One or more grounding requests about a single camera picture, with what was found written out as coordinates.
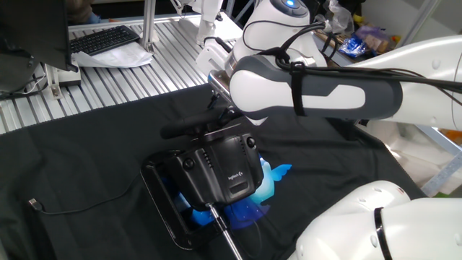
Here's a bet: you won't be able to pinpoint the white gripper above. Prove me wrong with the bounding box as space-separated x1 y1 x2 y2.
196 38 235 123

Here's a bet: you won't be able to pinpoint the black Logitech wheel base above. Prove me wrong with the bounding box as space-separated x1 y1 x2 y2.
164 131 264 211

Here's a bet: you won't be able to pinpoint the white paper sheets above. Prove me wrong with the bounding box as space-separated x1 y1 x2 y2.
71 42 154 69

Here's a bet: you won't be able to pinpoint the silver metal clamp rod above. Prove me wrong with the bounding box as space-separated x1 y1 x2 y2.
205 202 243 260

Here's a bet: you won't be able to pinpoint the black computer keyboard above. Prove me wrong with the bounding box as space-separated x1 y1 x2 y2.
69 25 141 57

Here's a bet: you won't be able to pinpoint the blue plastic bag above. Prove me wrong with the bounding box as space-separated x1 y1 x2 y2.
338 35 369 59

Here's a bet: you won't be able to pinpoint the clear crumpled plastic bag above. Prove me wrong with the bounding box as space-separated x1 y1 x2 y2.
314 0 355 35

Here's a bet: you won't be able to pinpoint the black table cloth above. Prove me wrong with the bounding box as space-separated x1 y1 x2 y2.
0 82 426 260

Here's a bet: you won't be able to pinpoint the purple plastic bag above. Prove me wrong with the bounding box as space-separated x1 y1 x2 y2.
355 24 391 50

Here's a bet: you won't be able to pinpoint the black computer monitor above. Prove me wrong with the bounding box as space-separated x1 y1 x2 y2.
0 0 79 95

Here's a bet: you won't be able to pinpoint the orange box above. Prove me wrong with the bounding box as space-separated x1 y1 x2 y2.
444 128 462 146

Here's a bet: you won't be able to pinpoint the silver wrist camera blue ends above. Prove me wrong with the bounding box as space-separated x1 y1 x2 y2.
208 69 240 105

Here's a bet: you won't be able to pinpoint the aluminium frame post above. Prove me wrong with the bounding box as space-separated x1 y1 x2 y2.
141 0 159 52

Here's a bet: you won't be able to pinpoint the aluminium frame rail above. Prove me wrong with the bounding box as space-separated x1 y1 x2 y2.
67 13 203 33

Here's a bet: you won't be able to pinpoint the thin black USB cable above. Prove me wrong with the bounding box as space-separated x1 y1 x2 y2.
27 169 142 216

